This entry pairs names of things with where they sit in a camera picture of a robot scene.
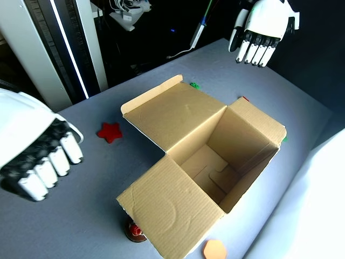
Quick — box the white bracket device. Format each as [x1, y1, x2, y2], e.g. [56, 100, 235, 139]
[109, 0, 151, 32]

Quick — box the white adapter with cable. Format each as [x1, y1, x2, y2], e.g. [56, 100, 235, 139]
[166, 23, 208, 59]

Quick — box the grey table cloth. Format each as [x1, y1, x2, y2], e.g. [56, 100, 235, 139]
[0, 37, 334, 259]

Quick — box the brown chocolate toy cake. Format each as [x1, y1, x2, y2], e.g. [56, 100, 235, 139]
[124, 217, 148, 243]

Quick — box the white cabinet with black stripes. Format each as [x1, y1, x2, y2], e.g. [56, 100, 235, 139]
[0, 0, 108, 113]

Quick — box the white cloth backdrop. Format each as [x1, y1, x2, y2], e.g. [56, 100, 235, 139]
[242, 107, 345, 259]

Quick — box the orange hexagon block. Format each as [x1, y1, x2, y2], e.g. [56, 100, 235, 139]
[203, 238, 227, 259]

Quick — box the green cable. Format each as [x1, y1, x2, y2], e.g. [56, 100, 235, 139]
[201, 0, 213, 26]

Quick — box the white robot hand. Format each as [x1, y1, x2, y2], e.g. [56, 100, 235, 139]
[0, 88, 85, 202]
[228, 0, 300, 68]

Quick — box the red star toy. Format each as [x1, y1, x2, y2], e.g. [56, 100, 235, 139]
[96, 121, 123, 145]

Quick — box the brown cardboard box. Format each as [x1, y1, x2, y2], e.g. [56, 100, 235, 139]
[115, 74, 288, 259]

